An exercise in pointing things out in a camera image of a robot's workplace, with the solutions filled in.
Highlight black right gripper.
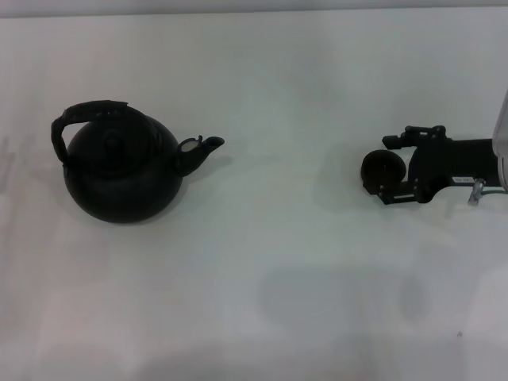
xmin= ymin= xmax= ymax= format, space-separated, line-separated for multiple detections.
xmin=363 ymin=125 xmax=502 ymax=206

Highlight small black teacup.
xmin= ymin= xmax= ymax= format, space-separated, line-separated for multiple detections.
xmin=360 ymin=149 xmax=408 ymax=192

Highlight black round teapot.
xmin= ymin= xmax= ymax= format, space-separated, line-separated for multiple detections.
xmin=50 ymin=99 xmax=225 ymax=224

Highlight grey cable with silver plug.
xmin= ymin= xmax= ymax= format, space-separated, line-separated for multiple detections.
xmin=466 ymin=178 xmax=508 ymax=206

